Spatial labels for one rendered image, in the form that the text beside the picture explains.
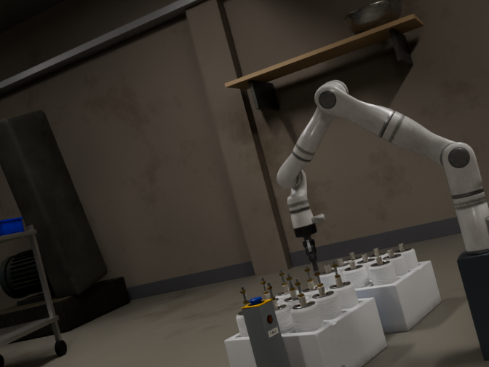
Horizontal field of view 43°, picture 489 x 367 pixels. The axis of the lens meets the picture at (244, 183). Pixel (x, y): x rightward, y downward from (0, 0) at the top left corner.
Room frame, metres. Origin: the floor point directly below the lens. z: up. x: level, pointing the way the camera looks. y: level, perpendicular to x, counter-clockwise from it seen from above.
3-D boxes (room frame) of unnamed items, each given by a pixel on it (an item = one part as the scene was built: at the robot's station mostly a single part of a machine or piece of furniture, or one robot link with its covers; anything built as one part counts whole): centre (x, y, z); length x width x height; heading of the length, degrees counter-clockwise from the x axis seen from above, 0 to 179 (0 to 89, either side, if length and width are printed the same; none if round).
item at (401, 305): (2.56, -0.41, 0.09); 0.39 x 0.39 x 0.18; 54
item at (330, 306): (2.07, -0.16, 0.16); 0.10 x 0.10 x 0.18
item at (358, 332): (2.14, -0.07, 0.09); 0.39 x 0.39 x 0.18; 51
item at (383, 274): (2.40, -0.43, 0.16); 0.10 x 0.10 x 0.18
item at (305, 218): (2.07, -0.18, 0.52); 0.11 x 0.09 x 0.06; 83
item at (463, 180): (1.82, -0.63, 0.54); 0.09 x 0.09 x 0.17; 76
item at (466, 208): (1.82, -0.63, 0.39); 0.09 x 0.09 x 0.17; 64
